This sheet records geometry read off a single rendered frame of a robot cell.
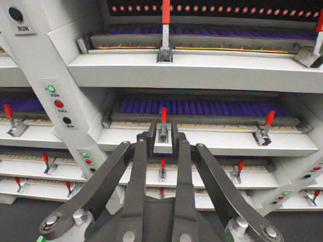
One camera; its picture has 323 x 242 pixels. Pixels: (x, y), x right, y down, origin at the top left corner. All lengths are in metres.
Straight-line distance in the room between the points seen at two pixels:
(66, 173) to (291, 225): 1.10
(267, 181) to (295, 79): 0.39
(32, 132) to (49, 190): 0.42
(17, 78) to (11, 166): 0.48
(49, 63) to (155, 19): 0.26
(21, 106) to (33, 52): 0.33
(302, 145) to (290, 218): 0.63
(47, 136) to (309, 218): 1.26
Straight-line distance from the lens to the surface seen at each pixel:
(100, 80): 0.27
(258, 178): 0.60
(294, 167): 0.58
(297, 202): 0.91
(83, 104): 0.31
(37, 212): 1.05
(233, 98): 0.47
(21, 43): 0.33
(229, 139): 0.37
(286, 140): 0.47
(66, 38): 0.30
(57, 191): 0.83
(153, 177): 0.48
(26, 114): 0.55
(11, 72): 0.38
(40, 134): 0.49
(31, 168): 0.72
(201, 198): 0.68
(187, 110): 0.37
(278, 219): 1.01
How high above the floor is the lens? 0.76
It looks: 34 degrees down
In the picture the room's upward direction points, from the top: 1 degrees clockwise
